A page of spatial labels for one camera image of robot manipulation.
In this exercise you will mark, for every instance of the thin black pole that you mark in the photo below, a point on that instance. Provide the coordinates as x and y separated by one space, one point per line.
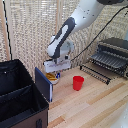
6 30

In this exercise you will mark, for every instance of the woven bamboo blind screen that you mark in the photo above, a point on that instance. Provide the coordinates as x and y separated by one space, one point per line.
30 30

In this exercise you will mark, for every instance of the yellow food pieces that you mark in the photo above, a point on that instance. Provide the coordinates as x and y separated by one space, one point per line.
52 77

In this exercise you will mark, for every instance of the wooden screen post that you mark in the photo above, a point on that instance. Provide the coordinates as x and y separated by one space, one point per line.
59 20

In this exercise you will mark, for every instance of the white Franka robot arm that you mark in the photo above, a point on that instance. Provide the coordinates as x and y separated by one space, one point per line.
76 20

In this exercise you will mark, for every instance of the black toaster oven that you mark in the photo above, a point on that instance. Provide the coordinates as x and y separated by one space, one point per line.
115 45

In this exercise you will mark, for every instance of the black fabric storage box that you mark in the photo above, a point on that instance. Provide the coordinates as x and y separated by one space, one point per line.
20 96

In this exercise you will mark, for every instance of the black oven tray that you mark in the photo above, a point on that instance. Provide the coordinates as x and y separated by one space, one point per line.
108 60

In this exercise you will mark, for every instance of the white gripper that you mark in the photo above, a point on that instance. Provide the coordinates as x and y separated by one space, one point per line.
56 65

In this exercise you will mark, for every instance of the blue flat book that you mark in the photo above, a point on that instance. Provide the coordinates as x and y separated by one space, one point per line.
43 84

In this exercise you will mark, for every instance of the red plastic cup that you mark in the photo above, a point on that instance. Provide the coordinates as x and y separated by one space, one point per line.
78 83

